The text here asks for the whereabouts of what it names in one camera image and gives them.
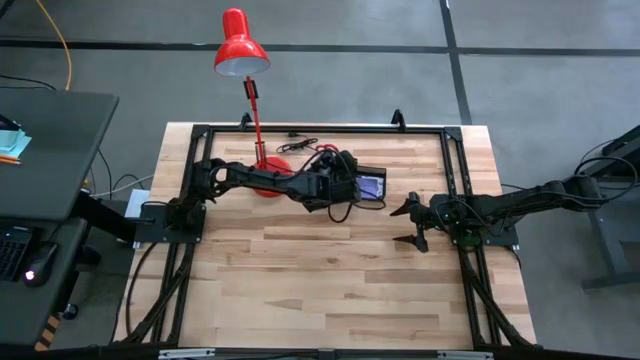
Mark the small white box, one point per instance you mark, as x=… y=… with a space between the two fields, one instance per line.
x=139 y=204

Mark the black aluminium table frame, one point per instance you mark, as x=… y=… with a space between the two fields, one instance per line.
x=325 y=129

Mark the black computer mouse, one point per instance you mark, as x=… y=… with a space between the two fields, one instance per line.
x=41 y=262

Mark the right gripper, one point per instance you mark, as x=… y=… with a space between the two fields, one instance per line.
x=437 y=212

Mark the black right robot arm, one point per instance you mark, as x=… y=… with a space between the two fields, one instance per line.
x=525 y=197

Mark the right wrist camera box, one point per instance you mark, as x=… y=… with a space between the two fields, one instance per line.
x=422 y=240

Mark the black metal side table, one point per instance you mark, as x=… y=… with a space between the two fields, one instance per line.
x=605 y=240

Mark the purple sticky note pad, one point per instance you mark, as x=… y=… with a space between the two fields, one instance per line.
x=371 y=188

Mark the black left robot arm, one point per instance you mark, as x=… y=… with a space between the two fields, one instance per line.
x=250 y=177

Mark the black keyboard desk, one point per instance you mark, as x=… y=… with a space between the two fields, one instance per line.
x=30 y=310

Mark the black object on desk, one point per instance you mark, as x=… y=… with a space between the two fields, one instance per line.
x=7 y=122

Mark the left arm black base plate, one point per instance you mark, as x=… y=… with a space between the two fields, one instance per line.
x=155 y=230

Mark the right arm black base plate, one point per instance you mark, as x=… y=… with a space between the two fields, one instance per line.
x=500 y=239

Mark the red desk lamp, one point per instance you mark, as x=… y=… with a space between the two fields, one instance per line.
x=242 y=50

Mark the black mesh desk organizer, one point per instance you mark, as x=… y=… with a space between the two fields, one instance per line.
x=382 y=172

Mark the orange pencil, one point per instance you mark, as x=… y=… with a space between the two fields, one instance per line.
x=10 y=160

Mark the silver metal bracket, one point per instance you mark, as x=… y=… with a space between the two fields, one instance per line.
x=186 y=353
x=465 y=354

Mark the black keyboard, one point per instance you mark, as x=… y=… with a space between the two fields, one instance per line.
x=12 y=252

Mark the black caster wheel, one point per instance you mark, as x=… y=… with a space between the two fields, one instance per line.
x=70 y=312

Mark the black raised desk surface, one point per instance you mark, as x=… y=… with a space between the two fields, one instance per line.
x=50 y=140

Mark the teal paper stack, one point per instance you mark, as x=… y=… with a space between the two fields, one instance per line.
x=12 y=142

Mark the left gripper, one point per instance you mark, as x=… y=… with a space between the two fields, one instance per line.
x=332 y=172

